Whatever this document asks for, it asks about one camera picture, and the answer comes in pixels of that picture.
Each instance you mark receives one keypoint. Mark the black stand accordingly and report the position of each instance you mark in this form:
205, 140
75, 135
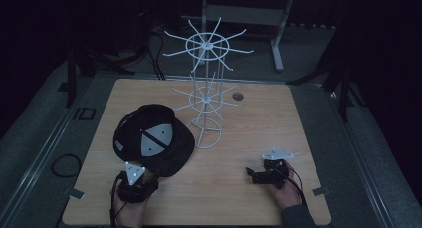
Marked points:
343, 88
70, 78

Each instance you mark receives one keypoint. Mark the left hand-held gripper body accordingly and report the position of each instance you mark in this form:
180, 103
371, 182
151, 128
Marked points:
134, 175

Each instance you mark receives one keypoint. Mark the person's right hand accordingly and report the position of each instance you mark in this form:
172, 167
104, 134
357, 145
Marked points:
287, 194

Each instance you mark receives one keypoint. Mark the grey tape piece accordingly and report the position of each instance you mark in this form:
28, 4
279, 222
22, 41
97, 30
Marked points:
74, 193
321, 191

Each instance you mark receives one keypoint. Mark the black baseball cap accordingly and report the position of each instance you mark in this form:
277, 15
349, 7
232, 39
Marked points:
172, 145

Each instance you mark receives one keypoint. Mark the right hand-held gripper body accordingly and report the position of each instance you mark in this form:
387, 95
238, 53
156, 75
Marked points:
273, 170

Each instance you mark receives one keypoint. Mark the round table grommet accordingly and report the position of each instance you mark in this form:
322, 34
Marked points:
237, 96

